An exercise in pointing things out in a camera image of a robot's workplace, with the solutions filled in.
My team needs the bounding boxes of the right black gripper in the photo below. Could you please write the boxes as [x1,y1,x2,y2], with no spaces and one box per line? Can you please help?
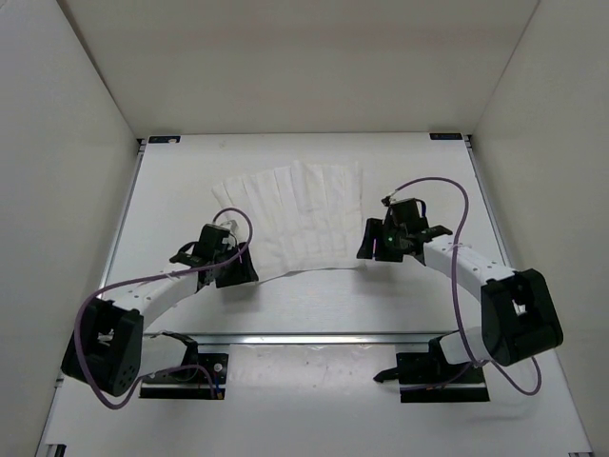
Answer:
[357,219,406,263]

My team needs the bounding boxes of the white pleated skirt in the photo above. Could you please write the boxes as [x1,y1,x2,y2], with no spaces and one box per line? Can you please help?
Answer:
[211,161,364,282]

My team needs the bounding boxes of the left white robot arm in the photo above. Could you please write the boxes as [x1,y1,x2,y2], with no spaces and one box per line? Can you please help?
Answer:
[61,224,258,398]

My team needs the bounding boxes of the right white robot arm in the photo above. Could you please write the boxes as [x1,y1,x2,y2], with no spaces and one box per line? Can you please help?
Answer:
[357,197,564,382]

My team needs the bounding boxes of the right blue corner label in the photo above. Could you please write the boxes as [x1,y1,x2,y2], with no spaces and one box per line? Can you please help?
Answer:
[429,132,462,141]

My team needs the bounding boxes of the blue corner label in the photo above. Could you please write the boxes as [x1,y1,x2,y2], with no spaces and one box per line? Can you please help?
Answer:
[429,132,462,141]
[147,135,181,144]

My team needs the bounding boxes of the left blue corner label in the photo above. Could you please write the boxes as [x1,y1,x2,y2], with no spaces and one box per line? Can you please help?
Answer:
[147,135,181,144]

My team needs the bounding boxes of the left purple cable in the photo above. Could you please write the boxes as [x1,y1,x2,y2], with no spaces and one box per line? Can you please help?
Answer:
[73,209,256,410]

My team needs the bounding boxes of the purple cable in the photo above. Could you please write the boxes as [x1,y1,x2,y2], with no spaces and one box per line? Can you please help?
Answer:
[384,176,544,397]
[73,209,256,410]

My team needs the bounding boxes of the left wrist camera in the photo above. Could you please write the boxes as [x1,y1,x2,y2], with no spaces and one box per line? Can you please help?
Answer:
[220,220,240,248]

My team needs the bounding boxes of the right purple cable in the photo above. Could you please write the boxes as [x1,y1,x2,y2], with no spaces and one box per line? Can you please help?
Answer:
[384,176,544,397]

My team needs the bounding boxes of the aluminium front rail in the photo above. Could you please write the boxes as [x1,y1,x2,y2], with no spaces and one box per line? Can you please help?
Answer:
[189,332,443,347]

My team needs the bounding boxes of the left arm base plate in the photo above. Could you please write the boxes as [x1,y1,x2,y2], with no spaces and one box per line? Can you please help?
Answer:
[139,346,229,401]

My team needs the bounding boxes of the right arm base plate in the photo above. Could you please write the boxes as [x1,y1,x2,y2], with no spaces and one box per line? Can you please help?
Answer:
[373,352,490,404]

